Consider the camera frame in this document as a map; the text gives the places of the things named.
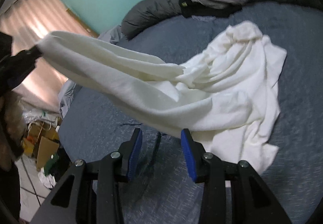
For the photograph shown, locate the white long sleeve shirt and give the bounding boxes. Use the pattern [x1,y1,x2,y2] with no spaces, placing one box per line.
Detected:
[37,21,287,173]

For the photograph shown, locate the white plastic bag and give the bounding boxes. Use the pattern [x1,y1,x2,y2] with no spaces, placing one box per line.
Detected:
[22,108,59,126]

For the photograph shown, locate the light grey pillow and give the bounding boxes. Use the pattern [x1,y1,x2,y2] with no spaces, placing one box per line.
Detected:
[58,25,124,118]

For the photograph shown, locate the pink curtain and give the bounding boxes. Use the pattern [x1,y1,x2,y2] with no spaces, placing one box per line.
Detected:
[1,0,98,113]

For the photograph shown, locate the blue bed sheet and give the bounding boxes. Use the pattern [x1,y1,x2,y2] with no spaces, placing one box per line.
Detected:
[59,2,322,223]

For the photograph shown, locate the brown cardboard box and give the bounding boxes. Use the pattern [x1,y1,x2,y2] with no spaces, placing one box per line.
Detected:
[22,121,60,171]

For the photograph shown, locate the light blue checked cloth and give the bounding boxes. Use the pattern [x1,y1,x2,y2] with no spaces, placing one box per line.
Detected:
[192,15,217,23]

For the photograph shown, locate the black garment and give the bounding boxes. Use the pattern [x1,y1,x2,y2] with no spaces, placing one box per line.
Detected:
[178,0,242,18]

